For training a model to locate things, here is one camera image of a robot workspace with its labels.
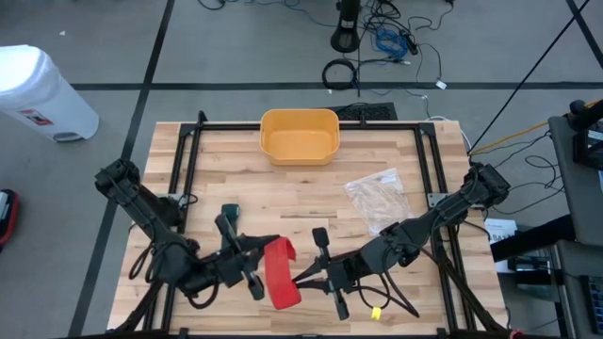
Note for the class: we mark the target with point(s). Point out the black aluminium table frame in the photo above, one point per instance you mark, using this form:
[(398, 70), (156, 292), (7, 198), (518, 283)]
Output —
[(221, 126)]

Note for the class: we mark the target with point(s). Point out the grey desk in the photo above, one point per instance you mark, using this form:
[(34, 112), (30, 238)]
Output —
[(572, 188)]

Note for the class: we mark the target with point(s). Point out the black desk device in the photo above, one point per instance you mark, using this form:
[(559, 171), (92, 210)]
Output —
[(589, 141)]

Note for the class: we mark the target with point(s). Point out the white paper sheet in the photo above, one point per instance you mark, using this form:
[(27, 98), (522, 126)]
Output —
[(499, 230)]

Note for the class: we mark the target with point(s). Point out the green elastic bandage roll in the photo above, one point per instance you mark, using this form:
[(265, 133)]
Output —
[(232, 210)]

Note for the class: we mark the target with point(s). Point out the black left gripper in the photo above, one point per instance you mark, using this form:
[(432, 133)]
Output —
[(233, 268)]

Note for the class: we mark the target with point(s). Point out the white trash bin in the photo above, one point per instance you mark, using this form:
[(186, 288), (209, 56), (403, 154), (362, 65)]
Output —
[(42, 94)]

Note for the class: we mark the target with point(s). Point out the red elastic bandage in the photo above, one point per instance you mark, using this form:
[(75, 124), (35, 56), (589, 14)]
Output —
[(280, 278)]

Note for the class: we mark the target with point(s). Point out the black diagonal strut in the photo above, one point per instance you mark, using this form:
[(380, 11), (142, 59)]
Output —
[(530, 74)]

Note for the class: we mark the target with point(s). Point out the clear plastic bag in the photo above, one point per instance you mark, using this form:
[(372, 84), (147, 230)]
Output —
[(379, 202)]

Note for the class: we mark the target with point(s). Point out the black floor stand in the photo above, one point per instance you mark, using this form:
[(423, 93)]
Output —
[(345, 40)]

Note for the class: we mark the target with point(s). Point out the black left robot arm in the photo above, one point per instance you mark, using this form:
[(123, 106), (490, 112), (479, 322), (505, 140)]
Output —
[(141, 212)]

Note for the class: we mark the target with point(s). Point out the yellow plastic basin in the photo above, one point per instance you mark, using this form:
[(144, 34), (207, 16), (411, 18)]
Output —
[(299, 146)]

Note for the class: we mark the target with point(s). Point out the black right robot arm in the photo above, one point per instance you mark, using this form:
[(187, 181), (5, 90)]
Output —
[(447, 212)]

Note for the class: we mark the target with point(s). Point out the red and black object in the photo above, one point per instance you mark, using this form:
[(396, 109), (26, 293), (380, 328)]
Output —
[(11, 216)]

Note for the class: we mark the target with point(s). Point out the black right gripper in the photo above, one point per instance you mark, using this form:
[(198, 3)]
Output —
[(346, 270)]

